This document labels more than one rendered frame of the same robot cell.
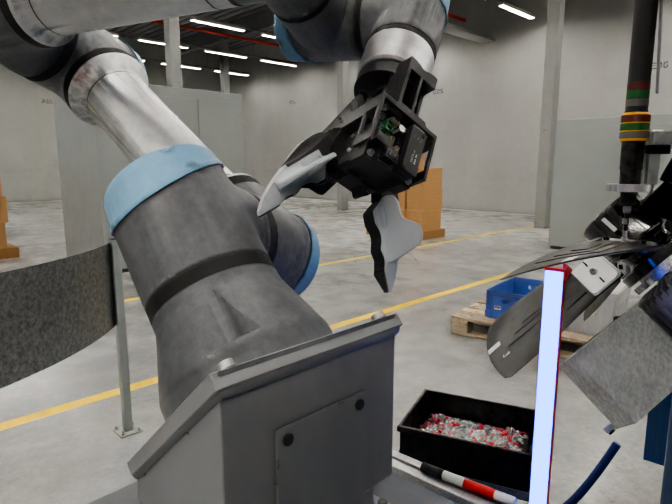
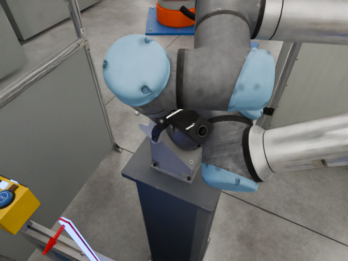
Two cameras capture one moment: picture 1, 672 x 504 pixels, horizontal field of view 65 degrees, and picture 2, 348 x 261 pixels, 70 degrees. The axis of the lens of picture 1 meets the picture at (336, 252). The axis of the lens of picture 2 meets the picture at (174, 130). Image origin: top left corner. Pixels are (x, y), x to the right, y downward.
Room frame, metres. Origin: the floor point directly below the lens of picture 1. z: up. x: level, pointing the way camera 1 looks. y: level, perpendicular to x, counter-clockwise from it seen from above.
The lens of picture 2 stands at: (0.88, -0.13, 1.66)
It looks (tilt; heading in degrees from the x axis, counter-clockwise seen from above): 47 degrees down; 162
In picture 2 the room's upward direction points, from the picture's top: straight up
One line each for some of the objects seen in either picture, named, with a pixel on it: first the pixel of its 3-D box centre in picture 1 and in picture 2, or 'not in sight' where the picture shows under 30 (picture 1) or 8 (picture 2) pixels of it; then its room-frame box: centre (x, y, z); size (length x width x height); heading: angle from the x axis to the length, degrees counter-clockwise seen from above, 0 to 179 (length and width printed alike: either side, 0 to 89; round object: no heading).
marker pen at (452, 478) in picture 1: (466, 483); not in sight; (0.68, -0.18, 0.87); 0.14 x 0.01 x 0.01; 53
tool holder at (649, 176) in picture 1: (637, 161); not in sight; (0.89, -0.50, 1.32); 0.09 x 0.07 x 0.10; 84
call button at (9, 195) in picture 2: not in sight; (2, 198); (0.45, -0.45, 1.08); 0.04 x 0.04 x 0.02
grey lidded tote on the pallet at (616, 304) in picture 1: (594, 303); not in sight; (3.69, -1.87, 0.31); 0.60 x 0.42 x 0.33; 141
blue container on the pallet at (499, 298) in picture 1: (523, 299); not in sight; (4.00, -1.48, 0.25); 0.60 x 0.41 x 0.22; 142
